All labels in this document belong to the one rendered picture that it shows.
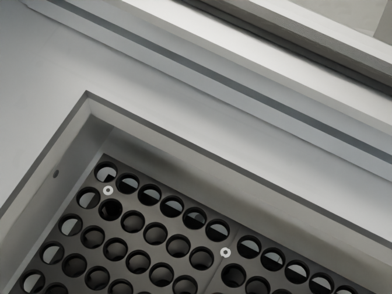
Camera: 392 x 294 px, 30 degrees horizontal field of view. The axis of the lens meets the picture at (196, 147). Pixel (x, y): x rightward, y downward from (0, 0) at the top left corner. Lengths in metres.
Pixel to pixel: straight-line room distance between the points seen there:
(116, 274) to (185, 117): 0.09
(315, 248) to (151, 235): 0.11
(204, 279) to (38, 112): 0.12
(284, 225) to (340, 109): 0.15
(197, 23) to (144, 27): 0.03
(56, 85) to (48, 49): 0.02
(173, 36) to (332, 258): 0.19
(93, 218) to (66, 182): 0.07
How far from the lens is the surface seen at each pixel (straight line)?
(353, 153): 0.36
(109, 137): 0.49
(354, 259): 0.47
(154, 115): 0.38
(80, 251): 0.40
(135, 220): 0.43
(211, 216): 0.40
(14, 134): 0.38
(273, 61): 0.34
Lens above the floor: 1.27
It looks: 64 degrees down
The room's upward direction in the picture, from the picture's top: 2 degrees clockwise
